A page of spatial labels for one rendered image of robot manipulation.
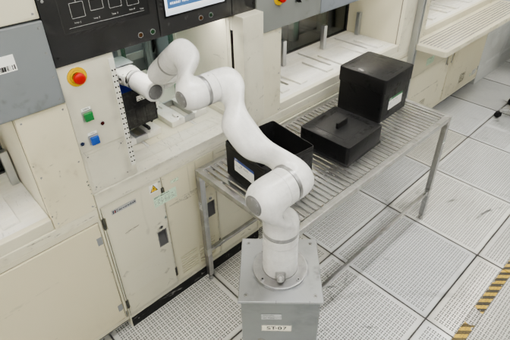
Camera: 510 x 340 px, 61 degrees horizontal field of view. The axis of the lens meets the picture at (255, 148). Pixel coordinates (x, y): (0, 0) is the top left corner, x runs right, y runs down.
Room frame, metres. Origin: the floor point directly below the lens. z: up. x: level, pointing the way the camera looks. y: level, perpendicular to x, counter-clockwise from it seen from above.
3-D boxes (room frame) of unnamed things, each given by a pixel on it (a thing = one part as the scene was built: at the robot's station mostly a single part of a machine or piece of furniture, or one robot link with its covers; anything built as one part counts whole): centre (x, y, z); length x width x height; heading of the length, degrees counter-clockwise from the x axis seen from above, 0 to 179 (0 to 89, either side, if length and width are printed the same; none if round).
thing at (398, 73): (2.15, -0.66, 0.89); 0.29 x 0.29 x 0.25; 44
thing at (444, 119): (1.81, -0.40, 0.38); 1.30 x 0.60 x 0.76; 133
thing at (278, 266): (1.01, -0.08, 0.85); 0.19 x 0.19 x 0.18
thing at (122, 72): (1.66, 0.52, 1.20); 0.11 x 0.10 x 0.07; 43
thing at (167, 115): (1.92, 0.39, 0.89); 0.22 x 0.21 x 0.04; 43
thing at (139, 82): (1.56, 0.42, 1.20); 0.13 x 0.09 x 0.08; 43
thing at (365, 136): (1.79, -0.42, 0.83); 0.29 x 0.29 x 0.13; 44
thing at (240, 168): (1.54, -0.06, 0.85); 0.28 x 0.28 x 0.17; 38
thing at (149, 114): (1.74, 0.59, 1.07); 0.24 x 0.20 x 0.32; 134
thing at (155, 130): (1.74, 0.59, 0.89); 0.22 x 0.21 x 0.04; 43
